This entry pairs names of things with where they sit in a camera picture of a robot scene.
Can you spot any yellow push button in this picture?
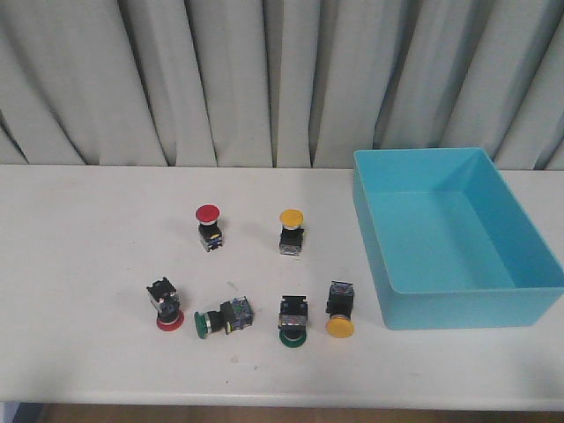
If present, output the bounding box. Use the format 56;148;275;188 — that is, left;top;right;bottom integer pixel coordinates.
325;281;354;338
278;209;304;256

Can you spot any red push button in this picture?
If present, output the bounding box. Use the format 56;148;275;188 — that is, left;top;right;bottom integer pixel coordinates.
195;204;223;252
146;277;184;332

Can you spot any blue plastic box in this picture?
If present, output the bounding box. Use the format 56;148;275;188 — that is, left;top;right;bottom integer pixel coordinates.
352;148;563;330

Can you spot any inverted green push button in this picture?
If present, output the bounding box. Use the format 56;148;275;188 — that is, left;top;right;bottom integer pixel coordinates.
278;295;308;348

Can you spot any lying yellow push button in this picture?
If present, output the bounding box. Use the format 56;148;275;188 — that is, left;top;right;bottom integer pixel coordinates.
325;281;354;338

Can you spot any lying green push button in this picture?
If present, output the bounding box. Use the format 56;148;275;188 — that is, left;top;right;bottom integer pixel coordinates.
194;296;255;339

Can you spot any grey pleated curtain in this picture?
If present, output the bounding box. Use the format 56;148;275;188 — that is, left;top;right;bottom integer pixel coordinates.
1;1;563;170

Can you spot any inverted red push button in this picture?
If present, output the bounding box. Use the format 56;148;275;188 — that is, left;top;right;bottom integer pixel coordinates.
146;277;184;332

